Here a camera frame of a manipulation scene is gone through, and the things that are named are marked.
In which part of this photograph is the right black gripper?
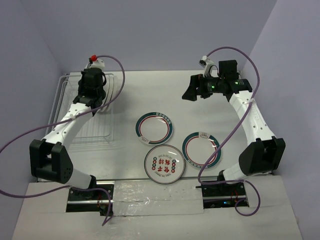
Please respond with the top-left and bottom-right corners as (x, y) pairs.
(182, 72), (226, 101)

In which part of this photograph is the hao shi plate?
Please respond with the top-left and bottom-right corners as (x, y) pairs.
(102, 73), (119, 106)

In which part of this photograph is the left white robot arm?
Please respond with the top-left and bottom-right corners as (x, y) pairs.
(29, 67), (107, 200)

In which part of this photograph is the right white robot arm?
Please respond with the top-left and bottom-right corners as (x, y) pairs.
(182, 56), (286, 196)

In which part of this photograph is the red character plate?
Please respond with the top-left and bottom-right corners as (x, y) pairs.
(144, 144), (186, 185)

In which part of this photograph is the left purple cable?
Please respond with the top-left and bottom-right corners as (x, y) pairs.
(0, 54), (126, 227)

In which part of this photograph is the purple cable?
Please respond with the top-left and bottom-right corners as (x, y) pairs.
(197, 46), (263, 216)
(0, 54), (126, 227)

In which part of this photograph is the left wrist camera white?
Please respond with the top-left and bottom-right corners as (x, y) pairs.
(85, 55), (105, 71)

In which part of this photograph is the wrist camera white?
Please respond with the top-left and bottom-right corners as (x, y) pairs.
(85, 55), (105, 71)
(198, 55), (218, 77)

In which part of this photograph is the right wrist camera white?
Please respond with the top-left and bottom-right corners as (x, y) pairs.
(198, 55), (218, 77)

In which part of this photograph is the wire dish rack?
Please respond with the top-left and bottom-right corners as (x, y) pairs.
(49, 72), (121, 144)

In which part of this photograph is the teal red ring plate centre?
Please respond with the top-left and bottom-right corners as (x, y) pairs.
(135, 112), (174, 146)

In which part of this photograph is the teal red ring plate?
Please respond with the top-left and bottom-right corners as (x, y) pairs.
(182, 131), (220, 169)
(135, 112), (174, 146)

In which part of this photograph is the teal red ring plate right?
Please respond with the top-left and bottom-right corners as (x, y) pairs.
(182, 131), (220, 169)

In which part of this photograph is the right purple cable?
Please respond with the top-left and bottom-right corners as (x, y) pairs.
(197, 46), (263, 216)

